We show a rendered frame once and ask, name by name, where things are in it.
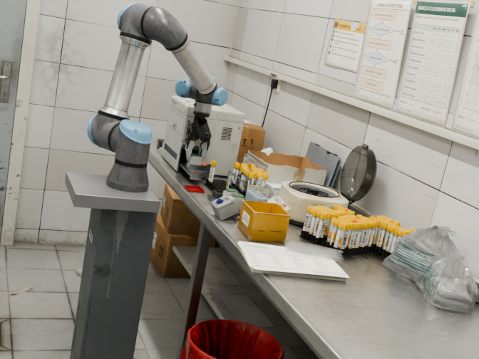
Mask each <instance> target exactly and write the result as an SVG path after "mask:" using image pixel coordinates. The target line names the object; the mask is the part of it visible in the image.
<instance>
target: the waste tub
mask: <svg viewBox="0 0 479 359"><path fill-rule="evenodd" d="M290 217H291V215H290V214H289V213H288V212H286V211H285V210H284V209H283V208H282V207H281V206H279V205H278V204H277V203H270V202H256V201H249V200H242V206H241V210H240V214H239V221H238V225H237V228H238V229H239V230H240V231H241V232H242V233H243V234H244V235H245V236H246V238H247V239H248V240H249V241H265V242H274V243H285V239H286V235H287V230H288V226H289V220H290Z"/></svg>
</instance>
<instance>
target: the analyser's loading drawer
mask: <svg viewBox="0 0 479 359"><path fill-rule="evenodd" d="M187 164H188V161H187V162H186V163H185V162H180V166H181V168H183V169H184V171H186V173H188V174H189V176H190V179H191V180H204V181H205V178H206V174H207V171H202V165H193V164H190V166H189V168H188V167H187Z"/></svg>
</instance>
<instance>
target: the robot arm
mask: <svg viewBox="0 0 479 359"><path fill-rule="evenodd" d="M117 24H118V28H119V30H120V35H119V37H120V39H121V41H122V43H121V47H120V51H119V54H118V59H117V62H116V65H115V69H114V72H113V77H112V80H111V82H110V87H109V90H108V94H107V98H106V100H105V105H104V106H103V107H102V108H100V109H99V110H98V114H97V115H94V116H93V117H92V118H91V119H90V120H89V122H88V126H87V133H88V137H89V139H90V141H91V142H92V143H93V144H94V145H97V146H99V147H100V148H103V149H107V150H110V151H111V152H114V153H115V162H114V165H113V167H112V169H111V171H110V173H109V175H108V177H107V180H106V184H107V185H108V186H109V187H111V188H113V189H117V190H120V191H124V192H147V191H148V187H149V181H148V173H147V164H148V156H149V151H150V144H151V142H152V130H151V128H150V127H149V126H147V125H146V124H144V123H141V122H137V121H135V120H130V117H129V115H128V107H129V105H130V100H131V97H132V94H133V90H134V87H135V82H136V79H137V77H138V72H139V69H140V64H141V61H142V59H143V54H144V51H145V49H146V48H148V47H150V44H151V42H152V40H154V41H157V42H159V43H161V44H162V45H163V46H164V47H165V49H166V50H167V51H171V53H172V54H173V55H174V57H175V58H176V60H177V61H178V63H179V64H180V65H181V67H182V68H183V70H184V71H185V72H186V74H187V75H188V77H189V78H190V79H180V80H179V81H178V82H177V83H176V86H175V92H176V93H177V95H178V96H179V97H181V98H191V99H193V100H195V103H193V105H194V109H193V110H194V111H193V114H194V115H195V116H194V121H193V123H192V124H191V123H188V126H187V131H188V133H187V134H186V135H187V139H186V146H185V151H186V158H187V161H189V159H190V158H191V153H192V149H193V147H194V146H195V143H194V142H193V138H194V141H196V140H201V141H202V143H200V151H201V152H200V154H201V155H202V161H203V159H204V158H205V155H206V153H207V151H208V148H209V146H210V139H211V137H212V136H211V132H210V129H209V126H208V124H207V120H206V119H205V117H207V118H208V117H209V116H210V113H211V110H212V106H213V105H216V106H223V105H224V104H225V103H226V102H227V99H228V92H227V90H226V89H225V88H223V87H219V86H218V85H217V84H216V78H214V77H212V76H211V74H210V72H209V71H208V70H207V68H206V67H205V65H204V63H203V62H202V61H201V59H200V57H199V56H198V54H197V53H196V51H195V49H194V48H193V47H192V45H191V44H190V42H189V41H188V34H187V32H186V31H185V29H184V28H183V27H182V25H181V24H180V22H179V21H178V20H177V19H176V18H175V17H174V16H173V15H172V14H171V13H170V12H168V11H167V10H165V9H163V8H160V7H155V6H148V5H144V4H128V5H126V6H124V7H123V8H122V9H121V10H120V12H119V14H118V18H117ZM188 127H189V129H188Z"/></svg>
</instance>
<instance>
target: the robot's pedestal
mask: <svg viewBox="0 0 479 359"><path fill-rule="evenodd" d="M157 214H158V213H153V212H134V211H123V210H112V209H93V208H91V214H90V219H89V225H88V234H87V240H86V250H85V255H84V260H83V270H82V275H81V285H80V290H79V295H78V305H77V310H76V319H75V325H74V330H73V340H72V345H71V355H70V359H133V356H134V351H135V343H136V338H137V334H138V326H139V321H140V313H141V308H142V304H143V296H144V291H145V283H146V278H147V274H148V266H149V261H150V253H151V249H152V244H153V236H154V231H155V223H156V219H157Z"/></svg>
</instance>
